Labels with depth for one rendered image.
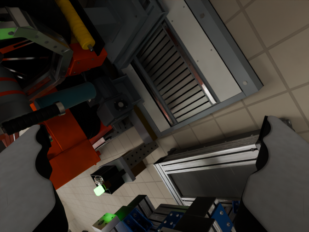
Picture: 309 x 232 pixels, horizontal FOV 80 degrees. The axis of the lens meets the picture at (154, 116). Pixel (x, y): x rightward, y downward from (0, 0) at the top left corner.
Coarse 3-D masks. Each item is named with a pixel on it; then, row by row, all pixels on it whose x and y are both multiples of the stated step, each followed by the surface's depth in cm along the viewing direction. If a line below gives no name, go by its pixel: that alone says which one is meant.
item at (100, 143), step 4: (116, 132) 140; (108, 136) 139; (112, 136) 137; (116, 136) 143; (100, 140) 138; (104, 140) 133; (108, 140) 135; (96, 144) 147; (100, 144) 141; (104, 144) 150; (96, 148) 150
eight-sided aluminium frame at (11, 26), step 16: (0, 16) 47; (16, 16) 48; (0, 32) 46; (16, 32) 48; (32, 32) 51; (48, 32) 61; (48, 48) 61; (64, 48) 66; (64, 64) 76; (48, 80) 89; (32, 96) 86
